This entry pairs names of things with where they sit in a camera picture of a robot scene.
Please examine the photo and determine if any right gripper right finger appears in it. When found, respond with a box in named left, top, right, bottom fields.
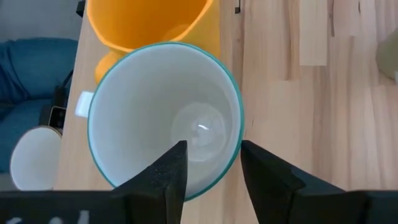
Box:
left=241, top=139, right=371, bottom=224

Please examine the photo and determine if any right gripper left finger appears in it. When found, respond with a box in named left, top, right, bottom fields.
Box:
left=112, top=139, right=189, bottom=224

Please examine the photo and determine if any dark teal glossy mug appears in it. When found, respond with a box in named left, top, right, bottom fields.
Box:
left=9, top=125, right=63, bottom=191

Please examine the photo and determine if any yellow faceted mug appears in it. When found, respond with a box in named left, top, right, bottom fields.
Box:
left=86, top=0, right=221, bottom=85

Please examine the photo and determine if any pale green mug white handle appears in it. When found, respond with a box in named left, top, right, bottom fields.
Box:
left=375, top=29, right=398, bottom=84

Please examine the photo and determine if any blue beanbag seat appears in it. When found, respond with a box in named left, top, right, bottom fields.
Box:
left=0, top=37, right=79, bottom=174

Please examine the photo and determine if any small black camera box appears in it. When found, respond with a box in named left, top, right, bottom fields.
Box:
left=46, top=105, right=68, bottom=130

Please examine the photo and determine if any black camera bracket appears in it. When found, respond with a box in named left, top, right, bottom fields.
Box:
left=52, top=70, right=75, bottom=108

